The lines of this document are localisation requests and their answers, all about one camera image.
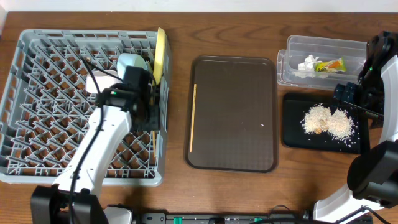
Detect white tissue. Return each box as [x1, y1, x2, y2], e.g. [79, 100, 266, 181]
[298, 55, 321, 72]

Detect green orange snack wrapper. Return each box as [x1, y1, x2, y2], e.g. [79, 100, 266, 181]
[314, 57, 346, 73]

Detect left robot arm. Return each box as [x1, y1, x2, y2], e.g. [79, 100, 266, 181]
[30, 66, 160, 223]

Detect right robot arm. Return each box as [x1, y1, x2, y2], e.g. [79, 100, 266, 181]
[309, 31, 397, 223]

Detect pink bowl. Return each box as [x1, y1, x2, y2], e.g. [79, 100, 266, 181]
[85, 70, 121, 94]

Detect dark brown serving tray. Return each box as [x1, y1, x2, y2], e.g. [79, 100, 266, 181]
[184, 55, 279, 174]

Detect black rectangular tray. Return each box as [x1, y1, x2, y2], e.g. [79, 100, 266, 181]
[282, 93, 370, 154]

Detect light blue bowl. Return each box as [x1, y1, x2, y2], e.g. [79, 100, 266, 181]
[117, 53, 148, 79]

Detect rice food scraps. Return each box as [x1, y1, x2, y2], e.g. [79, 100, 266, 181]
[301, 104, 356, 143]

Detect clear plastic bin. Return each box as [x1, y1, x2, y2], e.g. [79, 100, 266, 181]
[276, 35, 366, 90]

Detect yellow round plate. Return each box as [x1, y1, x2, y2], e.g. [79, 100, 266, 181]
[153, 27, 167, 85]

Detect grey plastic dish rack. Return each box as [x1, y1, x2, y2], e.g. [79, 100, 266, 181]
[1, 29, 172, 186]

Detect wooden chopstick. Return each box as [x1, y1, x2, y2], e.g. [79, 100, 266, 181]
[150, 62, 157, 158]
[189, 83, 197, 152]

